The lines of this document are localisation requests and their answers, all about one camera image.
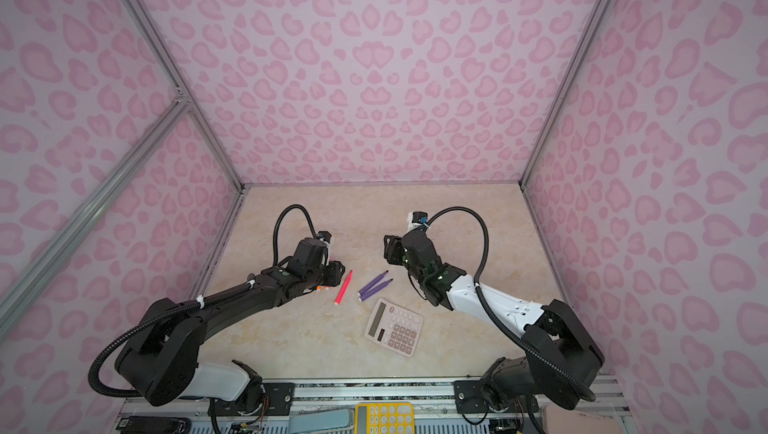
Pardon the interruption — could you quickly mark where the pink box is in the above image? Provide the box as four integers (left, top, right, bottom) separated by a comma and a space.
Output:
542, 405, 624, 434

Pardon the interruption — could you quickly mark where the grey blue case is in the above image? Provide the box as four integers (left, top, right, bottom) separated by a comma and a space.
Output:
287, 409, 354, 434

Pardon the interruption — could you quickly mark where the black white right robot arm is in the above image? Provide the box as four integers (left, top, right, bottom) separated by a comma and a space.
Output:
383, 229, 605, 411

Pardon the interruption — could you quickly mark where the pink highlighter pen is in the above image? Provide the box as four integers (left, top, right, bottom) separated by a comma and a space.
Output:
334, 270, 354, 306

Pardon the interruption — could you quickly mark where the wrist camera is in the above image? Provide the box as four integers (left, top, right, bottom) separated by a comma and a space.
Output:
407, 211, 429, 232
315, 231, 332, 247

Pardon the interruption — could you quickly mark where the black stapler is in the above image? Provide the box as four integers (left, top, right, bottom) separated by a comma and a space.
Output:
117, 416, 185, 434

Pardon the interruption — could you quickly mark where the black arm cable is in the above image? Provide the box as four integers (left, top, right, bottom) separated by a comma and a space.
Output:
422, 205, 598, 404
87, 204, 319, 399

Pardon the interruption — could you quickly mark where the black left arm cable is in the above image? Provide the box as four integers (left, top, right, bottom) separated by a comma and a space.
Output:
87, 204, 319, 399

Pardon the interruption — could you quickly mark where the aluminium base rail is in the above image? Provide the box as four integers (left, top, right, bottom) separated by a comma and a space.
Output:
113, 376, 631, 434

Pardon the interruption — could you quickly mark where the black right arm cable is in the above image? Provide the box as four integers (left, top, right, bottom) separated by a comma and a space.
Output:
422, 205, 598, 404

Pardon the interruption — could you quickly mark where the yellow calculator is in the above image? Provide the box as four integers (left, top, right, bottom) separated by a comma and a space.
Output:
354, 402, 416, 434

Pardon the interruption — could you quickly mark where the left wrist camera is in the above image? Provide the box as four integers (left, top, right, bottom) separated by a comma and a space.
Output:
315, 231, 332, 247

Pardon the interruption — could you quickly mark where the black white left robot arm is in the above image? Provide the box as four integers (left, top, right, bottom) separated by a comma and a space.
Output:
115, 231, 345, 411

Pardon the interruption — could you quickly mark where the pink white calculator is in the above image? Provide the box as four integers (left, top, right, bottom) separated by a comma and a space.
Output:
364, 298, 424, 358

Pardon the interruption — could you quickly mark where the purple highlighter pen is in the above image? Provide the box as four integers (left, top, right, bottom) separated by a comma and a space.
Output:
360, 279, 392, 301
358, 270, 388, 297

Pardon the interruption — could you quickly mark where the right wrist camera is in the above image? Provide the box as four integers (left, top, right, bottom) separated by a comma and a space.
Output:
407, 211, 429, 232

